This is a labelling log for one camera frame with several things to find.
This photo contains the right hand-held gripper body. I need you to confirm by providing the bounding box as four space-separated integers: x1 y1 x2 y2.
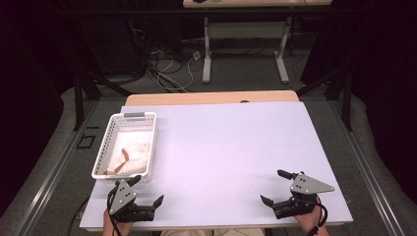
273 171 335 220

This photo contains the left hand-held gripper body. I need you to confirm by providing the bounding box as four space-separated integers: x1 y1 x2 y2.
107 178 155 224

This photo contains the cream baby bodysuit brown trim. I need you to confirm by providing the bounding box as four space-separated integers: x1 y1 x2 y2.
102 142 151 176

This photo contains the white plastic basket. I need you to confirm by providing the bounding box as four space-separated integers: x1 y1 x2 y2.
90 111 157 184

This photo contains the person's left hand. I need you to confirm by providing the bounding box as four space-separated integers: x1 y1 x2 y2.
102 209 135 236

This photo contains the person's right hand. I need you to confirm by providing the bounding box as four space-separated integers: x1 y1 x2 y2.
294 196 330 236

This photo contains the white table mat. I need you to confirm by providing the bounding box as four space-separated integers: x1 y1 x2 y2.
79 101 354 229

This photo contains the black metal stand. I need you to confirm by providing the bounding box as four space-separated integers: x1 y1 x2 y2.
296 67 354 132
73 65 134 132

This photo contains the light wooden table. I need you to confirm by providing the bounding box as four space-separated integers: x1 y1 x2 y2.
86 89 346 232

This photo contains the dark curtain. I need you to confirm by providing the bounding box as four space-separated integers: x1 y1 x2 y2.
0 0 78 217
328 0 417 205

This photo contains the white-legged background desk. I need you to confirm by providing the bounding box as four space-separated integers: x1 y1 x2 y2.
182 0 333 85

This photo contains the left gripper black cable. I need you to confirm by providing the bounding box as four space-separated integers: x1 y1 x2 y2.
106 188 123 236

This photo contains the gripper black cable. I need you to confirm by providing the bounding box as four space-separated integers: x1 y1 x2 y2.
106 188 123 236
308 195 328 236

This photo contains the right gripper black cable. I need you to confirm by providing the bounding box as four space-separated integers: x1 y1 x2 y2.
308 195 328 236

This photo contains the black floor cable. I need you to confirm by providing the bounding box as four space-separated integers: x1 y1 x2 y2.
66 196 91 236

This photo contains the metal floor rail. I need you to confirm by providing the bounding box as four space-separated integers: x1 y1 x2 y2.
14 99 99 236
328 99 405 236

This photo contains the black floor socket frame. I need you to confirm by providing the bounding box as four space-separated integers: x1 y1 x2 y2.
76 133 96 150

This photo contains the tangle of floor cables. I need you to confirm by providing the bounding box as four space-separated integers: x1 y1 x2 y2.
124 16 205 93

